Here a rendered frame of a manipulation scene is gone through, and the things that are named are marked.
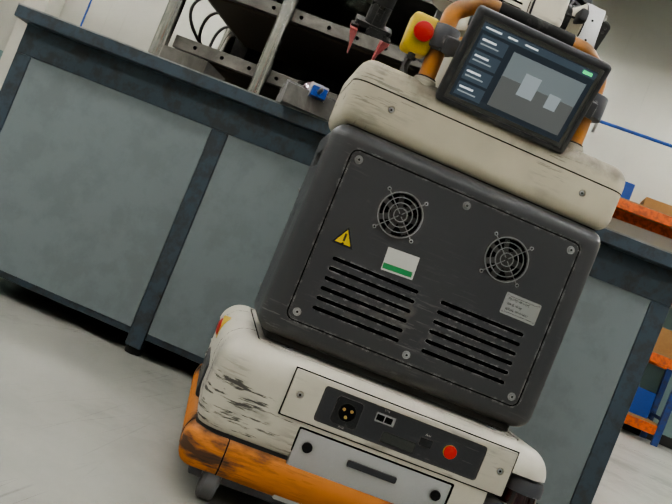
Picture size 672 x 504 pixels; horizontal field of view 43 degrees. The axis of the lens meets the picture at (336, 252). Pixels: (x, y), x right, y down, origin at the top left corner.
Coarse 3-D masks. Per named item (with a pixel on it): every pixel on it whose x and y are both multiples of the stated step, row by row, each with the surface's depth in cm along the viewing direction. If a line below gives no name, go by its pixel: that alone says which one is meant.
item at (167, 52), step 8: (168, 48) 259; (160, 56) 259; (168, 56) 259; (176, 56) 259; (184, 56) 258; (192, 56) 258; (184, 64) 258; (192, 64) 258; (200, 64) 258; (208, 64) 259; (208, 72) 261; (216, 72) 268
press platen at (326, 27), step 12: (240, 0) 328; (252, 0) 328; (264, 0) 327; (264, 12) 329; (276, 12) 326; (300, 12) 325; (300, 24) 325; (312, 24) 324; (324, 24) 324; (336, 24) 323; (336, 36) 323; (348, 36) 322; (360, 36) 322; (360, 48) 324; (372, 48) 321; (396, 48) 320; (396, 60) 320
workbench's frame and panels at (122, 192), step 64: (64, 64) 247; (128, 64) 245; (0, 128) 248; (64, 128) 246; (128, 128) 244; (192, 128) 241; (256, 128) 239; (320, 128) 231; (0, 192) 247; (64, 192) 245; (128, 192) 242; (192, 192) 240; (256, 192) 238; (0, 256) 246; (64, 256) 244; (128, 256) 241; (192, 256) 239; (256, 256) 237; (640, 256) 219; (128, 320) 240; (192, 320) 238; (576, 320) 225; (640, 320) 223; (576, 384) 224; (576, 448) 223
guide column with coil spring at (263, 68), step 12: (288, 0) 321; (288, 12) 321; (276, 24) 321; (288, 24) 323; (276, 36) 321; (264, 48) 322; (276, 48) 322; (264, 60) 321; (264, 72) 321; (252, 84) 321; (264, 84) 323
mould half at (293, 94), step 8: (288, 80) 247; (288, 88) 229; (296, 88) 229; (304, 88) 230; (280, 96) 249; (288, 96) 229; (296, 96) 229; (304, 96) 230; (288, 104) 231; (296, 104) 229; (304, 104) 230; (312, 104) 230; (320, 104) 230; (328, 104) 231; (312, 112) 230; (320, 112) 231; (328, 112) 231; (328, 120) 231
